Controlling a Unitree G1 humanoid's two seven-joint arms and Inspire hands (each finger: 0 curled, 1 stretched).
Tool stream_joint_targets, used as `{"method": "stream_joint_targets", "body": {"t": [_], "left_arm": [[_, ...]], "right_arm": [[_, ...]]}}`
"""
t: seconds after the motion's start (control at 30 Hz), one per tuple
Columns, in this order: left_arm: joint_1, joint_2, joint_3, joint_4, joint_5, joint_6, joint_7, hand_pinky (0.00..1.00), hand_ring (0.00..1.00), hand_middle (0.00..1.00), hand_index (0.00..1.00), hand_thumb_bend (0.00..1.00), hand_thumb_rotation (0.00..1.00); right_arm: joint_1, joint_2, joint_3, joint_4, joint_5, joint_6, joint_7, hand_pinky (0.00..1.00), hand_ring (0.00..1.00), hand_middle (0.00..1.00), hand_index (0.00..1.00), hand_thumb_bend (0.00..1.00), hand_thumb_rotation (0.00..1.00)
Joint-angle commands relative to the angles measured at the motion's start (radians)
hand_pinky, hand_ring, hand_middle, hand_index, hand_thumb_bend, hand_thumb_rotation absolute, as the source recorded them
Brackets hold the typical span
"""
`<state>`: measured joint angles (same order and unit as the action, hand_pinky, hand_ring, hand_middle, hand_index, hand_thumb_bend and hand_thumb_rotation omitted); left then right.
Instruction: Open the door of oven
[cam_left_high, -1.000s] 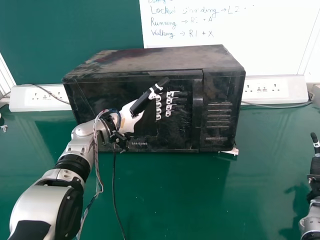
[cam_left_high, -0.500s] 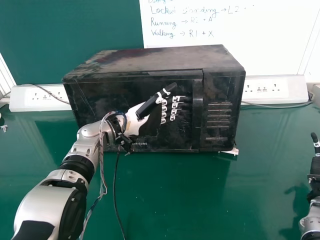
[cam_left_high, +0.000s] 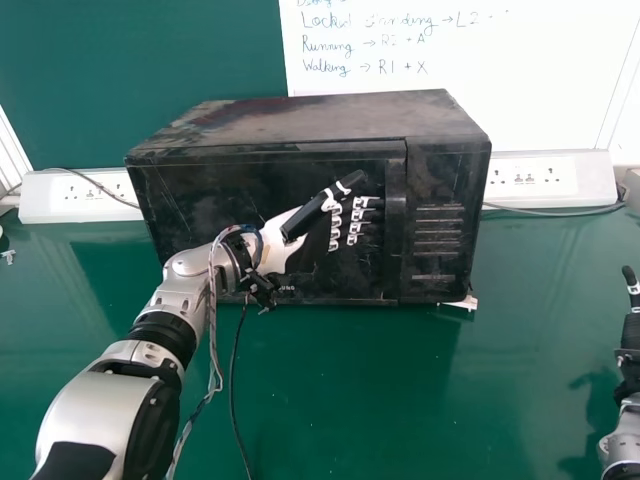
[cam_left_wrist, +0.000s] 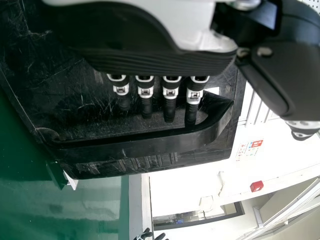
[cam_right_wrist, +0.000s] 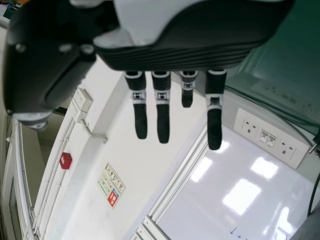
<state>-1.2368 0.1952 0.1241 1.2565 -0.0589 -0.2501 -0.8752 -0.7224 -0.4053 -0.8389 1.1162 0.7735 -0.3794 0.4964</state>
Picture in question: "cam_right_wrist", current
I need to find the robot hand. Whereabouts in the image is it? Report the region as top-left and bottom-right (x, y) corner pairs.
(3, 0), (295, 151)

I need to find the white conduit pipe elbow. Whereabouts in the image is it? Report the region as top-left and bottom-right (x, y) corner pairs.
(79, 118), (108, 144)

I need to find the white socket strip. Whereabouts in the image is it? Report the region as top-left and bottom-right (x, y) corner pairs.
(233, 107), (311, 170)

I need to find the red fire alarm box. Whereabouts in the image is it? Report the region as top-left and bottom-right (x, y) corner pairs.
(59, 151), (74, 170)

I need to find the black plug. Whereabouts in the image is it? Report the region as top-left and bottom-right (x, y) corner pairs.
(309, 131), (320, 159)

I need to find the white wall junction box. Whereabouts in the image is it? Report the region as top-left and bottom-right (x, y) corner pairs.
(70, 87), (94, 117)

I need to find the wall safety poster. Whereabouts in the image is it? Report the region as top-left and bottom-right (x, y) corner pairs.
(96, 161), (127, 210)

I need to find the black power cable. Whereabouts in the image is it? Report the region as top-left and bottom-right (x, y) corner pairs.
(306, 175), (320, 217)

